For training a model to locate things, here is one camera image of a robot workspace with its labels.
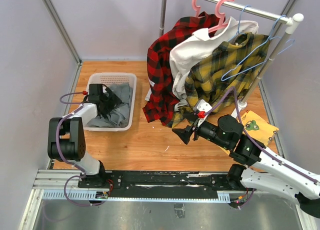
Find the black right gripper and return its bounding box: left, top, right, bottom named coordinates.
left=172, top=110, right=230, bottom=149

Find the grey button-up shirt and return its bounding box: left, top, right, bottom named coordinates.
left=87, top=83, right=133, bottom=128

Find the blue wire hanger of grey shirt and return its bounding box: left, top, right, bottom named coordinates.
left=220, top=14, right=296, bottom=82

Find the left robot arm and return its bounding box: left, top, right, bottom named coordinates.
left=47, top=83, right=122, bottom=188

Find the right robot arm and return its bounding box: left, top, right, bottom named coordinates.
left=172, top=115, right=320, bottom=218

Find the red black plaid shirt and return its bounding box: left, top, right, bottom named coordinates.
left=143, top=12, right=219, bottom=128

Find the yellow plaid flannel shirt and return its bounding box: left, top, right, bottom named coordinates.
left=168, top=32, right=270, bottom=127

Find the white shirt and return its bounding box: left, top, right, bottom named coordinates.
left=169, top=17, right=259, bottom=101

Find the pink plastic hanger left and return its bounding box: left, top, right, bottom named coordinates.
left=191, top=0, right=210, bottom=18

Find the pink plastic hanger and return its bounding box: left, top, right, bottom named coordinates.
left=208, top=0, right=235, bottom=33
left=191, top=0, right=210, bottom=18

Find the pink plastic hanger right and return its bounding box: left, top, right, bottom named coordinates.
left=208, top=0, right=235, bottom=33

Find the white plastic laundry basket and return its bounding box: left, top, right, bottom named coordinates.
left=84, top=72, right=137, bottom=132

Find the metal clothes rack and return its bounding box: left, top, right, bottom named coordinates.
left=144, top=0, right=305, bottom=118

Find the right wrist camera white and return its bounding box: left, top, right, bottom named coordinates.
left=195, top=99, right=212, bottom=127

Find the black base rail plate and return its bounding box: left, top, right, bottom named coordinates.
left=78, top=170, right=246, bottom=202

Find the blue wire hanger with plaid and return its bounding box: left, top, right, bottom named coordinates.
left=228, top=5, right=251, bottom=42

